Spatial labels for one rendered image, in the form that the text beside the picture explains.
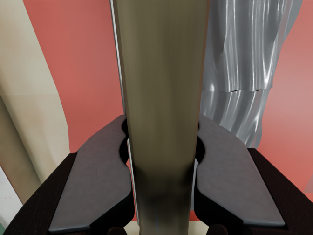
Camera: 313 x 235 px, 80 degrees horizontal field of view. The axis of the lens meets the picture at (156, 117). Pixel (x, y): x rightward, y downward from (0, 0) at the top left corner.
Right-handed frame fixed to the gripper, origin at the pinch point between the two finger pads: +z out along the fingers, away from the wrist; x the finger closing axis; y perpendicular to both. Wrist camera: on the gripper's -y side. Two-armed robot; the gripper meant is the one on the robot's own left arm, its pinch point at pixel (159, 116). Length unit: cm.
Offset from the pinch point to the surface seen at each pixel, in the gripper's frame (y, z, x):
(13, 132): 4.0, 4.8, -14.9
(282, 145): 7.0, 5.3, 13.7
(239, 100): 1.2, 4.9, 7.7
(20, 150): 6.2, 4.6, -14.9
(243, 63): -2.3, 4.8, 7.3
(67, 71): -1.9, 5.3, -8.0
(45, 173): 10.3, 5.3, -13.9
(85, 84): -0.7, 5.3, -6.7
